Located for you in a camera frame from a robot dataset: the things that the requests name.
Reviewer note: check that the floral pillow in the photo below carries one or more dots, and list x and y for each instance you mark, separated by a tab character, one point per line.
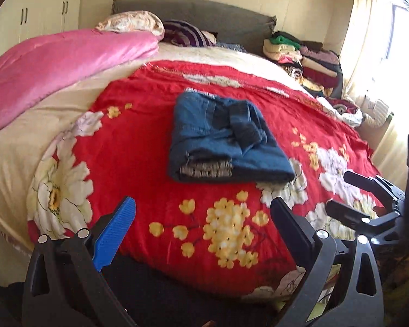
129	22

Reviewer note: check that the stack of folded clothes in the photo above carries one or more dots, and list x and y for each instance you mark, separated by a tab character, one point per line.
313	64

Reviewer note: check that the cream wardrobe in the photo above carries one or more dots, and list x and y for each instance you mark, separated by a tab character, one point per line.
44	0

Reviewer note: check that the purple striped pillow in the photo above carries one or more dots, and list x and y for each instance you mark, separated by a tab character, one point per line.
187	34

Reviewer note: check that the pink quilt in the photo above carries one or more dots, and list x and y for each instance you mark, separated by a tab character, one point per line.
54	64

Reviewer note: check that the pile of red white clothes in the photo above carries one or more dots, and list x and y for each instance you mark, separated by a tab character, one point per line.
342	110

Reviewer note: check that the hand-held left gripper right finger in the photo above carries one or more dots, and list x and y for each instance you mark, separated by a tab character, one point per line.
294	226

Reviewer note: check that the blue denim pants lace trim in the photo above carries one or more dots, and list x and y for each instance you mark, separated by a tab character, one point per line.
208	136

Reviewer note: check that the dark cloth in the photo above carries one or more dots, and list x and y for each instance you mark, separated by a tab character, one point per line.
173	299

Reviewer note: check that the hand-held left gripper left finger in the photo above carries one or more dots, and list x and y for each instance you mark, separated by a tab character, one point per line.
117	226

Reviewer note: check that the cream curtain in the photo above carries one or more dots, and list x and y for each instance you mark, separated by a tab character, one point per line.
364	41

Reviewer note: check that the grey fringed cloth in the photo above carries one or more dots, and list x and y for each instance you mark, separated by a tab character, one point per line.
230	47

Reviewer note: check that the white knitted cloth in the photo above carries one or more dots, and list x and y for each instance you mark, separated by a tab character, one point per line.
378	110

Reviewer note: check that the red floral bedspread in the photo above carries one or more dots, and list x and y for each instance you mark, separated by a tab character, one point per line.
139	163

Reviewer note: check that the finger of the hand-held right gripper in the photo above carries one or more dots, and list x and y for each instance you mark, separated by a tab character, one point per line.
364	181
344	211

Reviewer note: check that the window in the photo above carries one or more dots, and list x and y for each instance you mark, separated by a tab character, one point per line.
404	30

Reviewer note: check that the grey headboard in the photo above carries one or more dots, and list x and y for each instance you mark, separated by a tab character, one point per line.
225	17

